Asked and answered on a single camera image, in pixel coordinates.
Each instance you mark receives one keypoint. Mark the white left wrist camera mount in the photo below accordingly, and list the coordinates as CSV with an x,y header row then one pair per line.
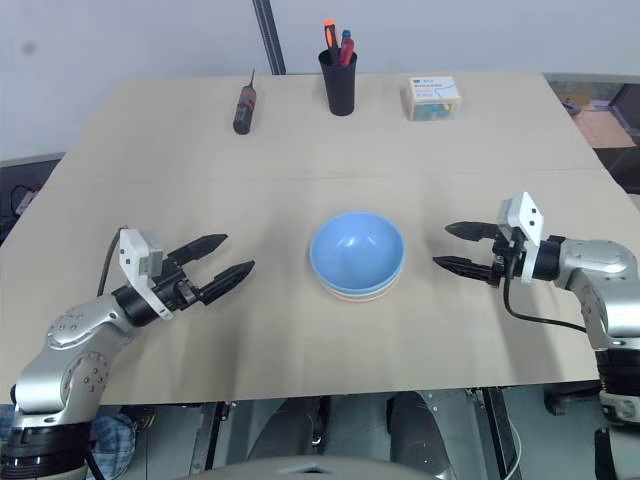
x,y
132,254

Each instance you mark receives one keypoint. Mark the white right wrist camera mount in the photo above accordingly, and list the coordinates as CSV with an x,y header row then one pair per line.
x,y
530,215

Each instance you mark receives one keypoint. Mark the blue checked cloth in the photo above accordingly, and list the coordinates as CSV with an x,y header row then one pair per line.
x,y
112,440

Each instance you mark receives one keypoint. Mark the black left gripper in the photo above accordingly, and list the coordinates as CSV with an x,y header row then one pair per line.
x,y
172,290

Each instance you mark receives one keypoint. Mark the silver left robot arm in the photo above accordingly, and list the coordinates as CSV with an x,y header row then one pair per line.
x,y
75,350

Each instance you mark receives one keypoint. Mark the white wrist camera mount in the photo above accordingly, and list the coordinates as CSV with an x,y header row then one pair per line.
x,y
530,215
132,254

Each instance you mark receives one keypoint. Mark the green bowl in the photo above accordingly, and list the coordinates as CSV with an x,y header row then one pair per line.
x,y
376,291

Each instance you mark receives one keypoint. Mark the blue bowl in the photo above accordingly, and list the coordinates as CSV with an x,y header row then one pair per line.
x,y
356,250

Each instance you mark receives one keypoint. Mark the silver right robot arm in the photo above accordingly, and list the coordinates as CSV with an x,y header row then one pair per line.
x,y
600,280

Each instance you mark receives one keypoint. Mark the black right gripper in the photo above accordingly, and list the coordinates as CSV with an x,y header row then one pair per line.
x,y
502,260

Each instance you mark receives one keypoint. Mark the pink bowl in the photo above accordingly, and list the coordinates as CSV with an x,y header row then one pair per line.
x,y
361,299

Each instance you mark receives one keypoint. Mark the brown cardboard box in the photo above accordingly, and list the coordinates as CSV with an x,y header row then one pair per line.
x,y
600,127

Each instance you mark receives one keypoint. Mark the black red screwdriver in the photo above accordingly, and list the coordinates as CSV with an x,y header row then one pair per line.
x,y
245,107

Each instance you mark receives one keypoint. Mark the orange capped black marker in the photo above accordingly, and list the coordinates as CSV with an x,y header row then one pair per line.
x,y
330,40

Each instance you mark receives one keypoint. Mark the black table frame bar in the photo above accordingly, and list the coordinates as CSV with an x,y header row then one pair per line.
x,y
500,430
217,435

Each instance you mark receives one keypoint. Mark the black pen cup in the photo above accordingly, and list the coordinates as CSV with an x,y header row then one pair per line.
x,y
340,85

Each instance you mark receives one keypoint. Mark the beige rounded robot torso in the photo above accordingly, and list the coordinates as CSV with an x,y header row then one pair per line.
x,y
320,470

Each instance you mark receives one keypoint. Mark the clear box of colourful pieces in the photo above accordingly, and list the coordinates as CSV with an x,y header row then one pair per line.
x,y
432,97

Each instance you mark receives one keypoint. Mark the red pen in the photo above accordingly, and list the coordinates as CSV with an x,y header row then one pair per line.
x,y
347,52

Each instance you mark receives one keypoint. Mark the grey metal rail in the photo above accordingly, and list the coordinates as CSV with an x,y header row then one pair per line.
x,y
270,37

